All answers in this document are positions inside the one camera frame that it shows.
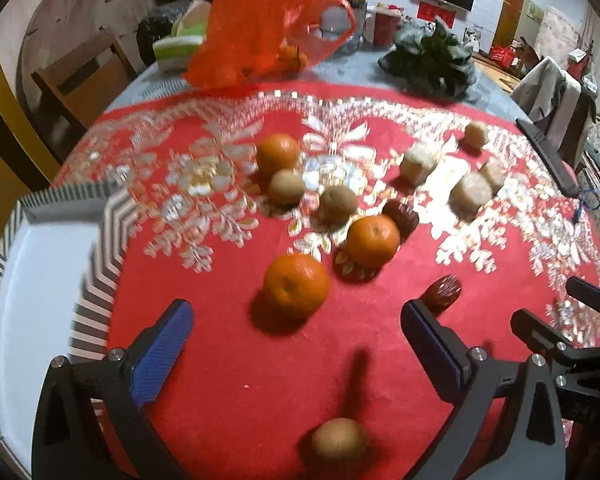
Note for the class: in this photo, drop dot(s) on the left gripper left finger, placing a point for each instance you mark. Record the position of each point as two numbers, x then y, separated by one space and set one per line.
90 422

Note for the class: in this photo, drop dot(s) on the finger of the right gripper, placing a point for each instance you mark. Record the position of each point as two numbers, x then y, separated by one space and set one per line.
584 292
537 335

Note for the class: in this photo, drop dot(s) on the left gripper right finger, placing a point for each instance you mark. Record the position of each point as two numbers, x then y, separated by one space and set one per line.
528 441

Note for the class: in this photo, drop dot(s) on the round banana slice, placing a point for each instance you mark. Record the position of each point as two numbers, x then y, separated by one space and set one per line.
470 193

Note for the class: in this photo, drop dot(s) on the small banana piece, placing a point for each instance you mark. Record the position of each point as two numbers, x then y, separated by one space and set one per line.
495 174

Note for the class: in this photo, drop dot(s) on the dark red date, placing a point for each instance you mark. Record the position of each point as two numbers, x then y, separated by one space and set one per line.
402 215

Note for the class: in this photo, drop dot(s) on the kiwi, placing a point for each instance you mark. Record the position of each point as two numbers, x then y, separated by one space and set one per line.
337 204
286 188
340 439

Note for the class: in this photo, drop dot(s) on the orange mandarin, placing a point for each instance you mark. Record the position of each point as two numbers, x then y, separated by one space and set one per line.
276 152
296 285
373 241

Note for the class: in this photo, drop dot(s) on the large banana chunk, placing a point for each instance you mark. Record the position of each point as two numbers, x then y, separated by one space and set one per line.
417 164

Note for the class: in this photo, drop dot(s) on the striped white tray box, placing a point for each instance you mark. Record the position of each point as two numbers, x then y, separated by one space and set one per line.
61 257

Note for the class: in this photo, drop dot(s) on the grey jacket on chair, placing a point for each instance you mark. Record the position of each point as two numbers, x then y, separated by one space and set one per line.
560 106

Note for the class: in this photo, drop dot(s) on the red embroidered table cloth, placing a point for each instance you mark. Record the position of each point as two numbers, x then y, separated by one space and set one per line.
297 222

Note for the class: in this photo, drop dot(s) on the green leafy vegetables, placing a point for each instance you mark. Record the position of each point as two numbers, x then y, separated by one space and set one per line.
431 60

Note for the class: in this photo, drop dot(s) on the red mug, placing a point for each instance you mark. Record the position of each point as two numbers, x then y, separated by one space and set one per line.
381 23

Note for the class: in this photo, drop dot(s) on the glass jar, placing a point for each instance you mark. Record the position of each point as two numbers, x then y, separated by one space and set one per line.
335 21

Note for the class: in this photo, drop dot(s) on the wooden chair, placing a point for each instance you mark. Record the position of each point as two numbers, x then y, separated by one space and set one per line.
65 98

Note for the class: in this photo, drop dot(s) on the red plastic bag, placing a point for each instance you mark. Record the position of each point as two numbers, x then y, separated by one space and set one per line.
250 40

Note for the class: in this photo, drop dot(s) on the green tissue pack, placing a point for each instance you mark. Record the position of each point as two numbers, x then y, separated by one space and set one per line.
174 51

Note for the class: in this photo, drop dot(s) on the black plastic bag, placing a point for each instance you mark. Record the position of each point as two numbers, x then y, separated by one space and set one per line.
157 24

